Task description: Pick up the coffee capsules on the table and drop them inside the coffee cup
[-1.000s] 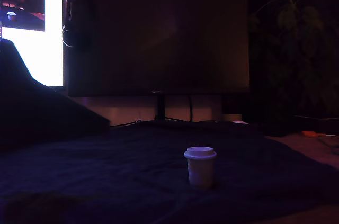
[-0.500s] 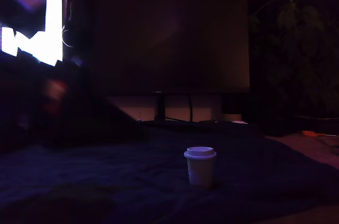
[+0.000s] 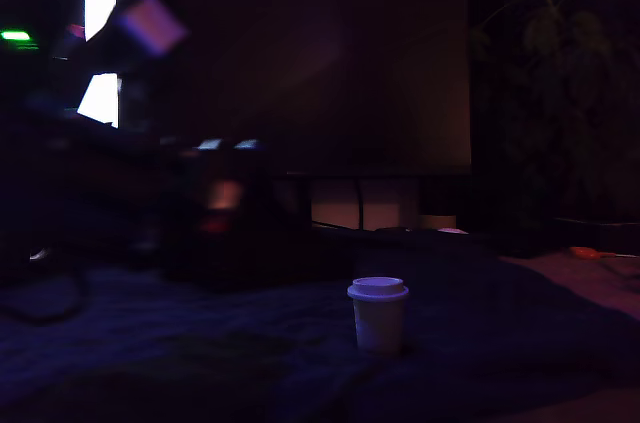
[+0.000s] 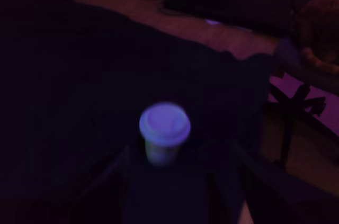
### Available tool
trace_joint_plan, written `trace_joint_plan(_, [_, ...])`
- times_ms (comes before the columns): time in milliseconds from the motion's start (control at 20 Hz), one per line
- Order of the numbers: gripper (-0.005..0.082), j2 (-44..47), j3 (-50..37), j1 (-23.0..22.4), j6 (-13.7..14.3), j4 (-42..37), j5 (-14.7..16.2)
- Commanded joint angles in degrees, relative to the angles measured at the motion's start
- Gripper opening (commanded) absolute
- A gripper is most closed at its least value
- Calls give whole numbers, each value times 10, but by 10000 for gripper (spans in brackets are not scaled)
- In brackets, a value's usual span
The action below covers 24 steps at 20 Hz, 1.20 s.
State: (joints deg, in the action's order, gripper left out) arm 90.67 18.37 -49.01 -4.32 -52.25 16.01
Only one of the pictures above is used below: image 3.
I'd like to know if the pale camera box on bracket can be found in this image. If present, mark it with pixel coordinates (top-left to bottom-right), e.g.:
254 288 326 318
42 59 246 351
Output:
115 0 191 58

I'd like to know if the blue cloth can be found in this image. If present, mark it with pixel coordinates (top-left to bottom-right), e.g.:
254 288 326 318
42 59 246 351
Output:
0 232 640 423

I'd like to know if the pale round container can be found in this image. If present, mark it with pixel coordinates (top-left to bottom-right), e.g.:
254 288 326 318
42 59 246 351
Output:
418 213 458 231

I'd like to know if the white coffee capsule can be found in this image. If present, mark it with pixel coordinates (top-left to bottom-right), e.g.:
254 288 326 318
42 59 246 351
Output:
346 276 411 358

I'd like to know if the orange handled tool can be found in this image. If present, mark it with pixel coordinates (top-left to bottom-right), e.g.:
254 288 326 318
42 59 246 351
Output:
568 245 639 261

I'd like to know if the leafy house plant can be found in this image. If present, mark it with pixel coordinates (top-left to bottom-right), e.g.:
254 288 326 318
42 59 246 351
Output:
472 0 640 225

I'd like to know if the black monitor cable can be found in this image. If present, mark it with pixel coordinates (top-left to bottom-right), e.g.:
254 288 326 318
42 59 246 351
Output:
354 179 367 231

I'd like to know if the black looping arm cable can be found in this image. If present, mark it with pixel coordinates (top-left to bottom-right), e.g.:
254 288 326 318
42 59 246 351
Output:
0 260 89 326

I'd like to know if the thin dark cable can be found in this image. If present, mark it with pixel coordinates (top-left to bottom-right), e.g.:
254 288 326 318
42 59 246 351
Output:
597 256 640 295

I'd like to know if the dark computer monitor on stand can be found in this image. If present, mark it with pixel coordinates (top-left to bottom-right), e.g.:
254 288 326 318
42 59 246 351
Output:
169 0 474 233

